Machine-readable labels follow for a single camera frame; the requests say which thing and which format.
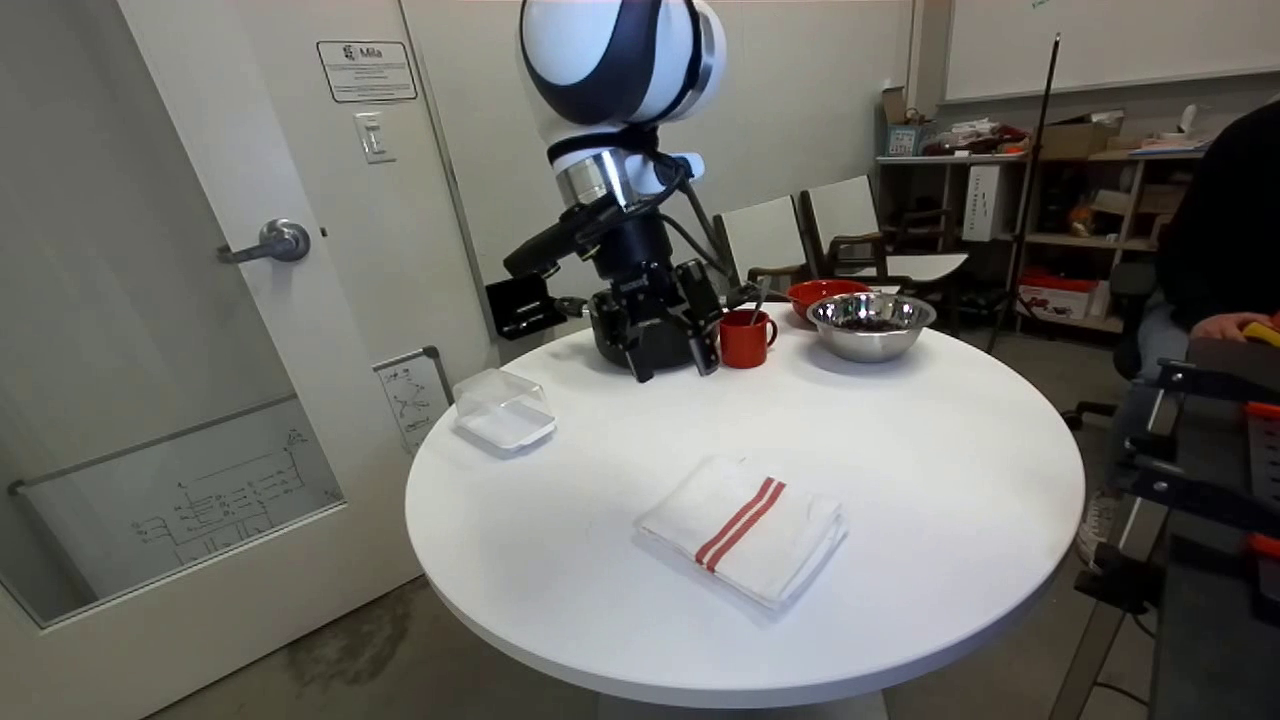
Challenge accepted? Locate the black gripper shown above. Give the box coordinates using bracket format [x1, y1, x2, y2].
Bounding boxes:
[598, 211, 722, 384]

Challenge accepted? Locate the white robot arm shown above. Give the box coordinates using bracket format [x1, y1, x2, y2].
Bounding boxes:
[504, 0, 725, 384]

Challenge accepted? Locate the black pot with lid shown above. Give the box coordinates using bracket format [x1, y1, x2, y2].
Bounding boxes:
[588, 293, 632, 367]

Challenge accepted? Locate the red mug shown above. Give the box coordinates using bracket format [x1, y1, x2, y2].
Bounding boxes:
[722, 311, 777, 367]

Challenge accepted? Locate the clear plastic container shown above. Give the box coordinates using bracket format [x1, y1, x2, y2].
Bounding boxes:
[454, 367, 556, 454]

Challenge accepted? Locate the steel bowl with beans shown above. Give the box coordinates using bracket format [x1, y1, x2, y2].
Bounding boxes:
[809, 293, 935, 359]

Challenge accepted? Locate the white folding chair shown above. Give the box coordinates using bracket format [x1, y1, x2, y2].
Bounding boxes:
[717, 176, 963, 297]

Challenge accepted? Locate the storage shelf with clutter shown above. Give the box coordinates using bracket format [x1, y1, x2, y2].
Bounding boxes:
[871, 106, 1205, 332]

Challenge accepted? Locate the white door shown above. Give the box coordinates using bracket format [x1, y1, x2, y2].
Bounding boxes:
[0, 0, 424, 720]

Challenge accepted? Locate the person in black top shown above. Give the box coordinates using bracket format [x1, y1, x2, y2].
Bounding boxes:
[1117, 99, 1280, 441]

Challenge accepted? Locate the black robot cart with clamps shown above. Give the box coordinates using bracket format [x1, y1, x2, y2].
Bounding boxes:
[1051, 343, 1280, 720]

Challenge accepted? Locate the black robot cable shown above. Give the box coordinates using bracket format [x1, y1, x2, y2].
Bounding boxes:
[673, 176, 743, 304]

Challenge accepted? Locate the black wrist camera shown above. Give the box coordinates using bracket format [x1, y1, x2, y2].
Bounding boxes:
[504, 216, 598, 275]

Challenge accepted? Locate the black wall file holder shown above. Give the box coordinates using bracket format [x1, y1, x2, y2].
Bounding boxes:
[486, 275, 563, 340]

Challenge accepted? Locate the small whiteboard leaning on wall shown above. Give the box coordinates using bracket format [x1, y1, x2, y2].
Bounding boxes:
[376, 343, 454, 450]

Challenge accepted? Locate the silver door handle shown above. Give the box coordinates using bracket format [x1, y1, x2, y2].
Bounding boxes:
[221, 221, 311, 265]

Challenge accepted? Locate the wall sign and light switch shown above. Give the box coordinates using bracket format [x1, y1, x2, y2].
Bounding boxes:
[318, 39, 415, 165]

